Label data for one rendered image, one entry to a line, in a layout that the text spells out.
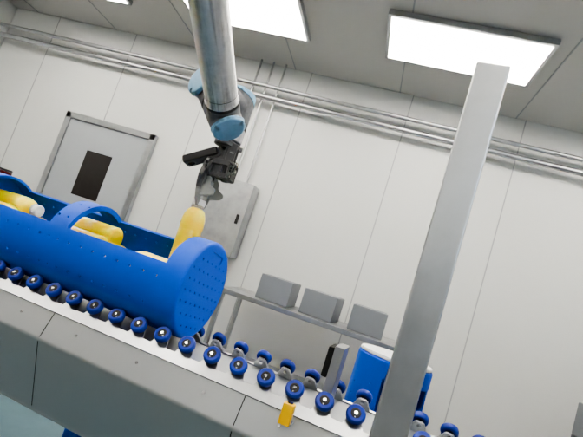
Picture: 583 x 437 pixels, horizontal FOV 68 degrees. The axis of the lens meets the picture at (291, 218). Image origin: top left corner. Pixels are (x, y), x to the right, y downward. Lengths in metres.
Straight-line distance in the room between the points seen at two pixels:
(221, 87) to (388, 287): 3.68
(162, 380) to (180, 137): 4.32
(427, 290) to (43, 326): 1.03
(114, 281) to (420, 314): 0.81
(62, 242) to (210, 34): 0.72
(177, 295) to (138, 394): 0.26
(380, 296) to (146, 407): 3.55
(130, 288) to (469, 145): 0.89
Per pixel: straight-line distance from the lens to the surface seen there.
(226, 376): 1.15
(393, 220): 4.62
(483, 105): 0.89
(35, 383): 1.48
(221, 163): 1.31
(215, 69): 1.08
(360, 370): 1.73
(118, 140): 5.62
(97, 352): 1.30
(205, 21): 1.01
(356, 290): 4.55
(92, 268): 1.31
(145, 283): 1.21
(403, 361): 0.80
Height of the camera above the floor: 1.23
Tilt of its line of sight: 6 degrees up
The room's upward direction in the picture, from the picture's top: 18 degrees clockwise
